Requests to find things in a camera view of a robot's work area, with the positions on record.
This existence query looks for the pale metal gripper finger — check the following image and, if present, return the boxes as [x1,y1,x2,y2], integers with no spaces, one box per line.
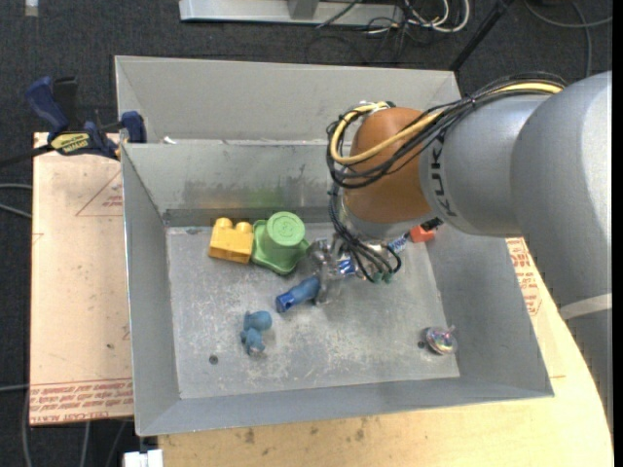
[314,266,343,306]
[307,238,338,270]

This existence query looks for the dark blue toy figure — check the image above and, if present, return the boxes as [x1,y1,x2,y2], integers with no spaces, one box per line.
[275,274,322,314]

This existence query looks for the green plastic cup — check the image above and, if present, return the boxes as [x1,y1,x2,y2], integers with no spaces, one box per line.
[250,210,312,276]

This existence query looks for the grey metal bin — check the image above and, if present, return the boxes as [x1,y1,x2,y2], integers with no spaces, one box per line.
[114,54,555,438]

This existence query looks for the light blue toy bear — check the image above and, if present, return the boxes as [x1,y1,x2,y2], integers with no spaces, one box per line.
[239,309,274,358]

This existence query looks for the yellow toy brick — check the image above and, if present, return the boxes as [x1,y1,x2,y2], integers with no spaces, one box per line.
[207,217,255,266]

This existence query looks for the shiny metallic spinning top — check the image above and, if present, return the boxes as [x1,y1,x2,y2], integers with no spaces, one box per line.
[423,324,458,357]

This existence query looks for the brown cardboard board, red print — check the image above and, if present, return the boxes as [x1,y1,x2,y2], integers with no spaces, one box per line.
[28,131,567,427]

